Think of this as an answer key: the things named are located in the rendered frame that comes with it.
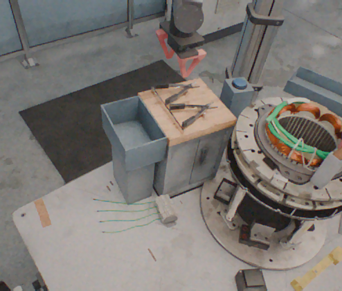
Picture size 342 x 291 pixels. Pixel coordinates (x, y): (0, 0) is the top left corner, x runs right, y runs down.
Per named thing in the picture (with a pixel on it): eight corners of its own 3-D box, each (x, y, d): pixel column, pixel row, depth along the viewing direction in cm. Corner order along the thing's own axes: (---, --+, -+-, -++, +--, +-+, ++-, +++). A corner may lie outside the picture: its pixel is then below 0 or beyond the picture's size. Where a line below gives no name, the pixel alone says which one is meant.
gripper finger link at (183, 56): (177, 86, 74) (182, 51, 67) (163, 68, 78) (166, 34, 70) (201, 79, 76) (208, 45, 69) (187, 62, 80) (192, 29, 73)
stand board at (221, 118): (169, 147, 76) (169, 140, 74) (137, 99, 87) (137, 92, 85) (235, 125, 84) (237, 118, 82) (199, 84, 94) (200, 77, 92)
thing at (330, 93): (331, 157, 116) (376, 97, 94) (323, 175, 109) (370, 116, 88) (270, 126, 124) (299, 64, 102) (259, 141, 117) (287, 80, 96)
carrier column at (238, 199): (228, 224, 91) (248, 183, 75) (223, 217, 92) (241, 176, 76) (235, 220, 92) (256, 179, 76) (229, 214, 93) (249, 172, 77)
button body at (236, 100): (234, 145, 115) (254, 90, 96) (217, 148, 113) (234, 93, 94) (226, 131, 119) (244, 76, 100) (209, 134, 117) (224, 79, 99)
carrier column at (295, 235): (290, 247, 88) (325, 208, 72) (284, 240, 89) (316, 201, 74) (296, 242, 89) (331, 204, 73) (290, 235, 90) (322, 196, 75)
